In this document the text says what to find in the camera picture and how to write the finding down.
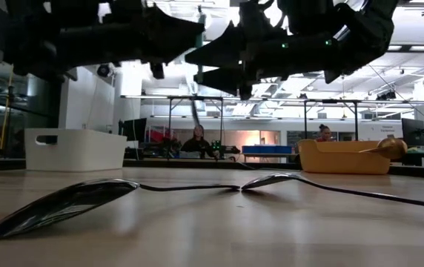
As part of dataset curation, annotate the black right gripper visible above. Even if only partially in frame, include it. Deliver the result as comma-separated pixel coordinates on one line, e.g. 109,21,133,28
185,0,346,101

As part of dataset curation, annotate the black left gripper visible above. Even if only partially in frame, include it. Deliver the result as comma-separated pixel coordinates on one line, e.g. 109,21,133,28
100,0,206,81

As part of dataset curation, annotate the gold spoon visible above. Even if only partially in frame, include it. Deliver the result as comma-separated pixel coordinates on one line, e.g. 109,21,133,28
360,138,408,160

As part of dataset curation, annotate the black ceiling spotlight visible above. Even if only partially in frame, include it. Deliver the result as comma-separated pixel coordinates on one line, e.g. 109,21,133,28
96,63,112,79

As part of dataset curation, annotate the person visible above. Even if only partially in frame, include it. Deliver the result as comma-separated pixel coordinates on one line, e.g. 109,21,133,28
314,124,334,142
180,125,217,159

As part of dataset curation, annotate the blue crate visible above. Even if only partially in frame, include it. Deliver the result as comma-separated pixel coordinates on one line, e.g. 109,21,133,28
241,145,294,155

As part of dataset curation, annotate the black monitor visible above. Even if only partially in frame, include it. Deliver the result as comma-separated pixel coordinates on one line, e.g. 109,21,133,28
400,117,424,148
118,117,148,144

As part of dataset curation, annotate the silver spoon right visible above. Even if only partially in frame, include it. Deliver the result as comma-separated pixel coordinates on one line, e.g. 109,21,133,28
240,172,424,211

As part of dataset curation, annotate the white plastic bin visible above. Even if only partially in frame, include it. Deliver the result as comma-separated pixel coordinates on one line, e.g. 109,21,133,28
24,128,129,173

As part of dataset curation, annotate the orange plastic bin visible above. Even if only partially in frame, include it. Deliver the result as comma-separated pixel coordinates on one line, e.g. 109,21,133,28
296,138,393,176

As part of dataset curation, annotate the black table frame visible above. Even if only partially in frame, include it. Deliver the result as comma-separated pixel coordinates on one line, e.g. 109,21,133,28
166,95,225,160
302,98,360,142

